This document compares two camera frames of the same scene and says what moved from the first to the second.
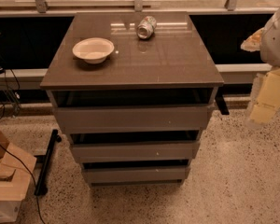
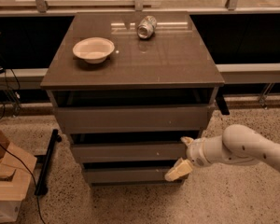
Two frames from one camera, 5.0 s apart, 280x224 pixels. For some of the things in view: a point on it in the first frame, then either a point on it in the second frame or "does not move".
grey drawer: x=136 y=152 does not move
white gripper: x=276 y=44 → x=195 y=153
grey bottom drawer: x=132 y=175 does not move
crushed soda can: x=147 y=27 does not move
